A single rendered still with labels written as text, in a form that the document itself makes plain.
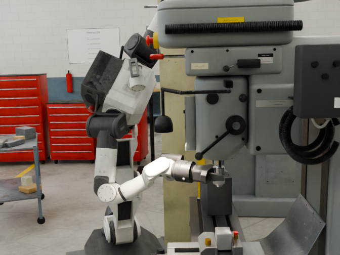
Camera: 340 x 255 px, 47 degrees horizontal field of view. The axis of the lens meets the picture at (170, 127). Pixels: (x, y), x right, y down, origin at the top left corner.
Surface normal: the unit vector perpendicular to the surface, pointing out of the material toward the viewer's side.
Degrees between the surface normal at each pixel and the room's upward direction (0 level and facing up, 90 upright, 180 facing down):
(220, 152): 118
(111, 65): 59
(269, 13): 90
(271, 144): 90
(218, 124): 90
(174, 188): 90
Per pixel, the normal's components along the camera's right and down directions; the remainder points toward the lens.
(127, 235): 0.27, 0.40
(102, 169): -0.15, -0.10
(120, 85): 0.22, -0.37
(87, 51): -0.04, 0.18
